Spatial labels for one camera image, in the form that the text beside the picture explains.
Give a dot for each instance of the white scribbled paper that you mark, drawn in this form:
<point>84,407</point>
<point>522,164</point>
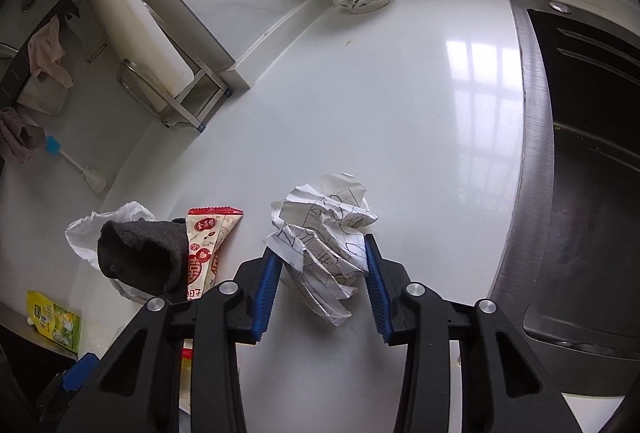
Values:
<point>320,233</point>

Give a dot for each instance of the pale pink cloth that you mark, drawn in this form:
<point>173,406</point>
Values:
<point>47,53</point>

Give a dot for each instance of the brown towel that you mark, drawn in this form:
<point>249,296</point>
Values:
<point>15,133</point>

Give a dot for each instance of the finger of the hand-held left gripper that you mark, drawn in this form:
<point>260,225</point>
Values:
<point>80,370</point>

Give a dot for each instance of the black built-in stove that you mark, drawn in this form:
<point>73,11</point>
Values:
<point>590,163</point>

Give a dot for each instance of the white cutting board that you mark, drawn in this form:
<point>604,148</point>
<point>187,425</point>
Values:
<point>130,13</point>

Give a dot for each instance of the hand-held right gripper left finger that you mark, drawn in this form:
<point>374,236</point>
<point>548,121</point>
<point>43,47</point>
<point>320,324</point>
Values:
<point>265,298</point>

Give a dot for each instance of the red snack packet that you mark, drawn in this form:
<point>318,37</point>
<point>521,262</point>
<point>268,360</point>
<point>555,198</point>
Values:
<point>205,238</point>

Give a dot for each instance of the steel cutting board rack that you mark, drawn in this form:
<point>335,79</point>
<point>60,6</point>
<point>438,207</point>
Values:
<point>195,108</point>

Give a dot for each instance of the yellow green refill pouch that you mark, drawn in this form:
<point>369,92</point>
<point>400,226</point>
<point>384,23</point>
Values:
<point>52,320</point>

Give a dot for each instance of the black wall hook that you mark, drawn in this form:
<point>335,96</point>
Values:
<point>67,8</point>

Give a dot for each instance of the white tissue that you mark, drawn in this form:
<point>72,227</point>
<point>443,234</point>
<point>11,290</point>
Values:
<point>82,233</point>

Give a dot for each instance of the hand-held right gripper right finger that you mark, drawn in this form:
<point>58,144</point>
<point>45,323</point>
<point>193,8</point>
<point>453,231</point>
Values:
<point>377,293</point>

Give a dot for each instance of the dark grey sock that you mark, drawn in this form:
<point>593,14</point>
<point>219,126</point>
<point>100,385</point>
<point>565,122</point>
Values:
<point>140,258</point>

